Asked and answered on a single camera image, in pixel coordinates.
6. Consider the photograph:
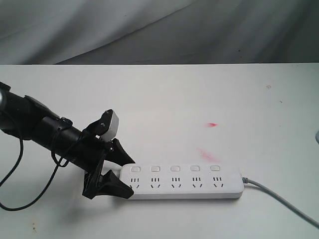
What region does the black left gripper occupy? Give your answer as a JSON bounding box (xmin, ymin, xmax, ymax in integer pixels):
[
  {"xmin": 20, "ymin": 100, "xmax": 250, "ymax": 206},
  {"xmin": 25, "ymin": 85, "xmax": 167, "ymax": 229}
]
[{"xmin": 63, "ymin": 138, "xmax": 135, "ymax": 199}]

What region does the white five-outlet power strip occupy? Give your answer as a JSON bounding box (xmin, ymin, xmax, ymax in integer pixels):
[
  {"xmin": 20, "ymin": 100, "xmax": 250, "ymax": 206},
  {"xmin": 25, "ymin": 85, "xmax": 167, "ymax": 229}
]
[{"xmin": 119, "ymin": 162, "xmax": 244, "ymax": 200}]

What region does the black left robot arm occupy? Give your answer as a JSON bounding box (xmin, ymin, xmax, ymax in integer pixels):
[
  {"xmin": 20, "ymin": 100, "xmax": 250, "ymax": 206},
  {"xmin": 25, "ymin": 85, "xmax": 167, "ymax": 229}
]
[{"xmin": 0, "ymin": 83, "xmax": 134, "ymax": 199}]

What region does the grey backdrop cloth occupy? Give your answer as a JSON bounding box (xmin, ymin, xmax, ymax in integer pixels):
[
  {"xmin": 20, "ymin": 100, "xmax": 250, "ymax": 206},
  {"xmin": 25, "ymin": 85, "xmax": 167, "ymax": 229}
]
[{"xmin": 0, "ymin": 0, "xmax": 319, "ymax": 65}]

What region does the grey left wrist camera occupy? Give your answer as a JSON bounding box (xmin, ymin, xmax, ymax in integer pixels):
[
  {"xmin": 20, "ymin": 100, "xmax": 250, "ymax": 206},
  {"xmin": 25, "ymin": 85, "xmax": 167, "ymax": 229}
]
[{"xmin": 96, "ymin": 109, "xmax": 119, "ymax": 142}]

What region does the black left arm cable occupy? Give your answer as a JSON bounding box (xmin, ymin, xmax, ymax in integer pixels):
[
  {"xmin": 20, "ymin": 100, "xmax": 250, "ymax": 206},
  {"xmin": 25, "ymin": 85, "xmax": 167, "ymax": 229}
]
[{"xmin": 0, "ymin": 109, "xmax": 105, "ymax": 212}]

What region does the grey power cord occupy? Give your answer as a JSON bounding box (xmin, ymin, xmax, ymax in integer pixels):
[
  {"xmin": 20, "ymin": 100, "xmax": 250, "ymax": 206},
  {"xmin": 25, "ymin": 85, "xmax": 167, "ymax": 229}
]
[{"xmin": 240, "ymin": 175, "xmax": 319, "ymax": 229}]

